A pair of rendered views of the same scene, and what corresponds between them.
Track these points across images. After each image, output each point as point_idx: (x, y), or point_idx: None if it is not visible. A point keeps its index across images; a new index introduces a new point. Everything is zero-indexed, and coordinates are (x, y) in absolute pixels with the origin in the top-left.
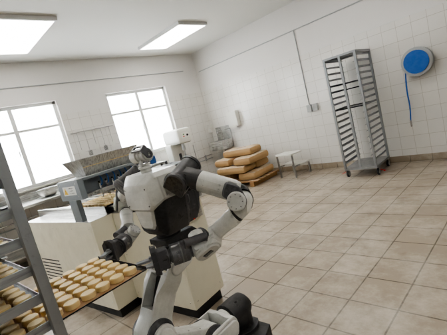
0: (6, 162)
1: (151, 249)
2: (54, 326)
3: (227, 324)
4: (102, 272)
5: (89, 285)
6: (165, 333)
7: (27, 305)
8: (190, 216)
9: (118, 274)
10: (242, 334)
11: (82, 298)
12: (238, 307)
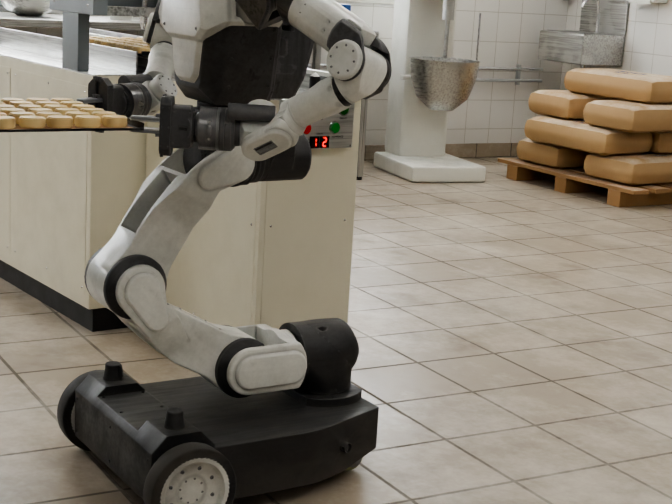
0: None
1: (166, 99)
2: None
3: (279, 351)
4: (67, 110)
5: (39, 114)
6: (144, 281)
7: None
8: (277, 88)
9: (91, 116)
10: (310, 397)
11: (20, 121)
12: (322, 339)
